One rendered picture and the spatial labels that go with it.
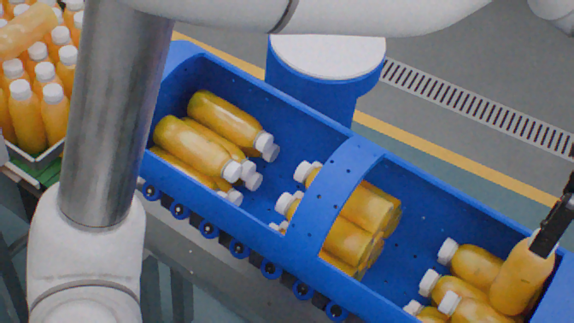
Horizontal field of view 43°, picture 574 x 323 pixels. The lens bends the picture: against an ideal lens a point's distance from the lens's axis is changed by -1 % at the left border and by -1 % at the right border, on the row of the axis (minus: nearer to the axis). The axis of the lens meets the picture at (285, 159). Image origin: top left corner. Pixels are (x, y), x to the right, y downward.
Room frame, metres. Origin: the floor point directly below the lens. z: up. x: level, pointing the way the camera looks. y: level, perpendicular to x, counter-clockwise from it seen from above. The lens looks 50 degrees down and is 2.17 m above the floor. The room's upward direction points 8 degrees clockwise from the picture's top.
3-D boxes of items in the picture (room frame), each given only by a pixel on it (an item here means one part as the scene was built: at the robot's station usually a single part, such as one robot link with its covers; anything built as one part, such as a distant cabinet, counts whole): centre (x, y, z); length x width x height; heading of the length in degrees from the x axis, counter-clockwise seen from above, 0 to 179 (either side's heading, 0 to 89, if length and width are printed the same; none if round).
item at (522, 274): (0.65, -0.40, 1.20); 0.07 x 0.07 x 0.17
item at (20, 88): (1.02, 0.56, 1.07); 0.04 x 0.04 x 0.02
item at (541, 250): (0.63, -0.39, 1.33); 0.03 x 0.01 x 0.07; 61
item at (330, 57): (1.36, -0.06, 1.03); 0.28 x 0.28 x 0.01
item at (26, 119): (1.02, 0.56, 0.98); 0.07 x 0.07 x 0.17
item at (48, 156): (1.09, 0.41, 0.96); 0.40 x 0.01 x 0.03; 152
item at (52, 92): (1.02, 0.49, 1.07); 0.04 x 0.04 x 0.02
